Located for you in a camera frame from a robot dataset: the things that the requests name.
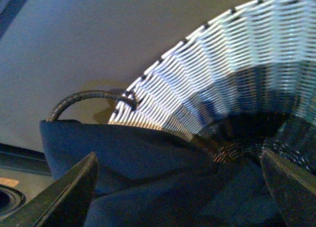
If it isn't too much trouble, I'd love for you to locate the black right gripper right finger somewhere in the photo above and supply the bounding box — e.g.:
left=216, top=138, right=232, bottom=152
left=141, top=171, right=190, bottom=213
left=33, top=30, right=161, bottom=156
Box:
left=260, top=149, right=316, bottom=227

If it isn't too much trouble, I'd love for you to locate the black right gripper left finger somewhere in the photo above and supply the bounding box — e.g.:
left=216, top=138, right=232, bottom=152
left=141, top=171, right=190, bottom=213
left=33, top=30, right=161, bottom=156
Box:
left=0, top=152, right=98, bottom=227

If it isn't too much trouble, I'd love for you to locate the dark navy blue garment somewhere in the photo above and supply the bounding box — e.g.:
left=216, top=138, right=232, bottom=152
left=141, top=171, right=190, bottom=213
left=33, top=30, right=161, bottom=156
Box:
left=39, top=120, right=285, bottom=227

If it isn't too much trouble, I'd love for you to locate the grey front-load washing machine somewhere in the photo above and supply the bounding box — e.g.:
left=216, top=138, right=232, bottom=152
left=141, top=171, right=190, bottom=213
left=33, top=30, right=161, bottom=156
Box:
left=0, top=143, right=55, bottom=218

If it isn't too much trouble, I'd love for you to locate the orange warning sticker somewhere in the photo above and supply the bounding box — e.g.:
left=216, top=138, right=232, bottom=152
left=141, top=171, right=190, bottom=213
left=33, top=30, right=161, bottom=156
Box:
left=0, top=177, right=19, bottom=188

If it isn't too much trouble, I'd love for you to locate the white woven laundry basket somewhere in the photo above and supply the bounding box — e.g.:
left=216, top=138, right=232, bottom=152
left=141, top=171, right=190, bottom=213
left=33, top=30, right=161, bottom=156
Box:
left=46, top=0, right=316, bottom=173

